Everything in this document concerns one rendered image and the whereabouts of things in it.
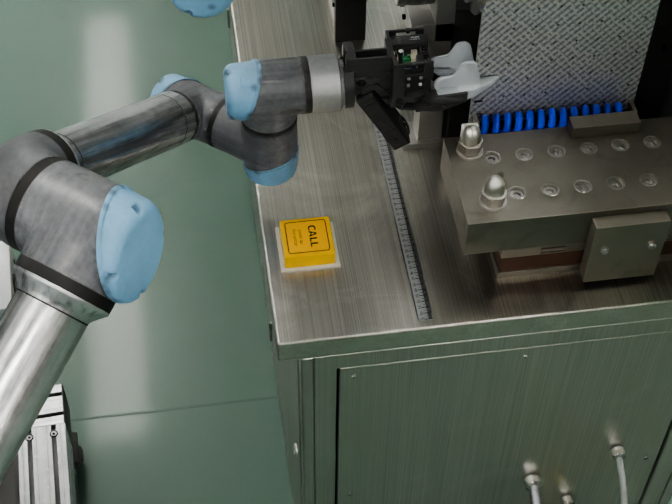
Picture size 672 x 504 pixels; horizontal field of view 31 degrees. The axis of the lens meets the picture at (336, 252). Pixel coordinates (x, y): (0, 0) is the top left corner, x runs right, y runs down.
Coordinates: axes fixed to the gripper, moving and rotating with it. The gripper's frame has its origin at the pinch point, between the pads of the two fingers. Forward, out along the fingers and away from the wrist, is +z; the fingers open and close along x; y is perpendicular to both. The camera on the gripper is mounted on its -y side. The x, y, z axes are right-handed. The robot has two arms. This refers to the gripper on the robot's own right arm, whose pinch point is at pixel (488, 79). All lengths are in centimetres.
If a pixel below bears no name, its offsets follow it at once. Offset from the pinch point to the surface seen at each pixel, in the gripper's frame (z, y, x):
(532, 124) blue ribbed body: 6.0, -5.6, -3.6
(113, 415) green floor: -64, -109, 26
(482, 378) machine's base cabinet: -3.2, -33.0, -25.6
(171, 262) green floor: -49, -109, 67
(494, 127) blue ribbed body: 0.7, -5.6, -3.5
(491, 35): -0.5, 7.9, -0.3
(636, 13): 18.7, 9.5, -0.3
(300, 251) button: -27.3, -16.7, -12.5
